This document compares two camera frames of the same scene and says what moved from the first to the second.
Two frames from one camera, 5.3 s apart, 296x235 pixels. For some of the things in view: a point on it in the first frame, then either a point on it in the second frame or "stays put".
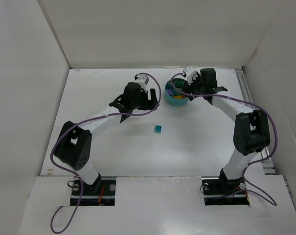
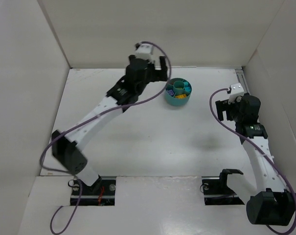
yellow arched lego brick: [179, 97] stays put
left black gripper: [146, 99] -> [153, 72]
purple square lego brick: [169, 91] stays put
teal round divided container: [174, 97] stays put
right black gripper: [195, 86] -> [227, 107]
